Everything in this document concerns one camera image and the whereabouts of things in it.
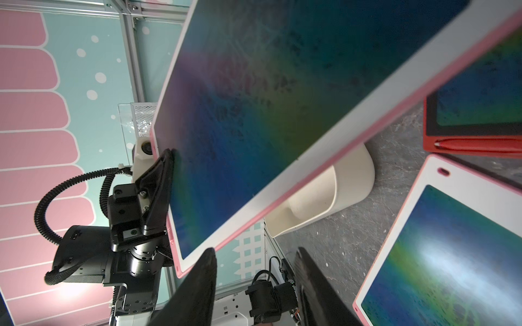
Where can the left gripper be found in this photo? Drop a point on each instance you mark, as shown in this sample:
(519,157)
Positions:
(135,242)

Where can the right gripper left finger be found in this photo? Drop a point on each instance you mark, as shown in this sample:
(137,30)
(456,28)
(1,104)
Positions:
(193,302)

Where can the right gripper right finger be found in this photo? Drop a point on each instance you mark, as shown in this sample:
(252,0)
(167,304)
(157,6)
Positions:
(318,302)

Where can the cream plastic storage box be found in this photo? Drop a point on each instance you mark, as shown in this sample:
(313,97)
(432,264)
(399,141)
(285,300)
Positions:
(342,185)

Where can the pink writing tablet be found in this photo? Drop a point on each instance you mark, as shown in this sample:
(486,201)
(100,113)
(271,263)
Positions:
(451,257)
(263,96)

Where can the red writing tablet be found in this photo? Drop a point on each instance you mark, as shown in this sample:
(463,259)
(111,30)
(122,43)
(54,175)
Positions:
(478,112)

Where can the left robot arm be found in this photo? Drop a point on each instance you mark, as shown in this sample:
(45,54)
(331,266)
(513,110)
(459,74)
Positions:
(132,296)

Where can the white wire wall basket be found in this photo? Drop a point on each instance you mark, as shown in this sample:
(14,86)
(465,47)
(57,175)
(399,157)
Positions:
(136,118)

